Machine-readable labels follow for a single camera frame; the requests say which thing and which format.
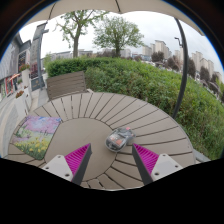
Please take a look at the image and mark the dark curved umbrella pole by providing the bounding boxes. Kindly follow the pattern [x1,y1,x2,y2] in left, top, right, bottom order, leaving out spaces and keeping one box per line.
[171,17,190,120]

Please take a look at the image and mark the grey slatted chair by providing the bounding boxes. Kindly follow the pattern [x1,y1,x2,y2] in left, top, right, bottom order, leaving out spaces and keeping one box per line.
[45,70,94,101]

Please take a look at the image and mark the distant apartment buildings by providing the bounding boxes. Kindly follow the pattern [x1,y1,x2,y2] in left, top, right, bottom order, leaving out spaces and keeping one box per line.
[41,39,224,84]

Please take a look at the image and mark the green hedge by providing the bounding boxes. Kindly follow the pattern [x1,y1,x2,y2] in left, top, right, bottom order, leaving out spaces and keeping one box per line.
[45,56,224,161]

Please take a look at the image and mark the sparse-leaved tree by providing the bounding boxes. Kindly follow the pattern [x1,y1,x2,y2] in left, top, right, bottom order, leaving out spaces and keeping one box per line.
[54,9,109,59]

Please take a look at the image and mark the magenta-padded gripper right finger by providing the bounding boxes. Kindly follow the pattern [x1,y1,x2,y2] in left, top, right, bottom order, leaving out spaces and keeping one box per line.
[131,143,184,186]

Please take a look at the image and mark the white planter with flowers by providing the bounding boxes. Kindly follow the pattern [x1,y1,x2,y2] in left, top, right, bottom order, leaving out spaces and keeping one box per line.
[18,63,32,89]
[13,89,33,118]

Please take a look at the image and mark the grey storefront building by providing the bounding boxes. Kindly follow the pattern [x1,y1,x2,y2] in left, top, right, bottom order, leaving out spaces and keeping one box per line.
[0,33,33,101]

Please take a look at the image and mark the leafy round tree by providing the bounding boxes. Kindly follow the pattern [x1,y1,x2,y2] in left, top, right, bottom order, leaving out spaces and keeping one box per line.
[92,15,145,58]

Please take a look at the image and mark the grey sign pillar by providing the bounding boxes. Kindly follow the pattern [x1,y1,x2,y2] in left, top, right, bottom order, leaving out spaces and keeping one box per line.
[29,22,49,92]

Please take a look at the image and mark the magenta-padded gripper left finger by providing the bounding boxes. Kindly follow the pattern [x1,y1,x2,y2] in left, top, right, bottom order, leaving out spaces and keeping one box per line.
[42,143,93,186]

